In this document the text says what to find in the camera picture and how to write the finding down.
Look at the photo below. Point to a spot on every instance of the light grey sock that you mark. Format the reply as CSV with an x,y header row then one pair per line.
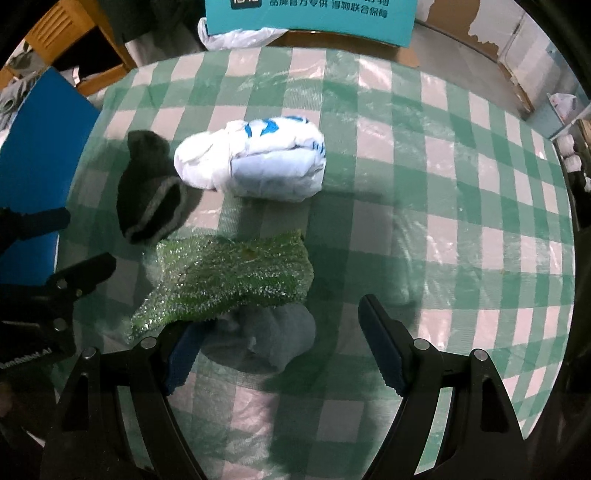
x,y
272,337

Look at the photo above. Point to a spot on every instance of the green glitter cloth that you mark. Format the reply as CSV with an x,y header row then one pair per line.
x,y
240,272

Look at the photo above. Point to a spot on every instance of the green white checked tablecloth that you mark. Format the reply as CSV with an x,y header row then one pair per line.
x,y
415,184

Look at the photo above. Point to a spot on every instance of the white blue-printed plastic bag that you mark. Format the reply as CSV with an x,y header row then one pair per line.
x,y
258,157

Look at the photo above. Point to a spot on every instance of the grey shoe rack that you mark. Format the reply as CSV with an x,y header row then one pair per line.
x,y
582,124

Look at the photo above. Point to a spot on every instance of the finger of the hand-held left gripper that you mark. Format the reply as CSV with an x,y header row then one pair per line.
x,y
83,274
41,222

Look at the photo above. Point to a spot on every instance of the group of shoes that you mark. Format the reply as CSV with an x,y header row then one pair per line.
x,y
572,161

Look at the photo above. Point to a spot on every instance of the brown cardboard box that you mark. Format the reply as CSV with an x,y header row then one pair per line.
x,y
406,55

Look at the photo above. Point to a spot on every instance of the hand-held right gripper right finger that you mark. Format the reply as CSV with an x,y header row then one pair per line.
x,y
383,350

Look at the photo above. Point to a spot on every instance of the white crumpled plastic bag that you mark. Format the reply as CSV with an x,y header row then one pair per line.
x,y
235,39

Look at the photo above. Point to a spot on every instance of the white red plastic bag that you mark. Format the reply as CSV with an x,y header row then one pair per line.
x,y
563,104

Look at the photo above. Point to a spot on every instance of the wooden wardrobe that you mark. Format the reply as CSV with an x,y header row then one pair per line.
x,y
60,23

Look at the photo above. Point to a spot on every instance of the dark grey sock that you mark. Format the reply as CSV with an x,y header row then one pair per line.
x,y
143,194

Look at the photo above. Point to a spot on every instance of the teal printed box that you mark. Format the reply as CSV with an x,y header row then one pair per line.
x,y
314,23

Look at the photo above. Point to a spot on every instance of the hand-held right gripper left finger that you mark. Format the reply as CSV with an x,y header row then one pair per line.
x,y
180,360

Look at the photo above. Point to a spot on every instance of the blue-sided cardboard box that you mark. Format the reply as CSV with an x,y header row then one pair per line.
x,y
37,138

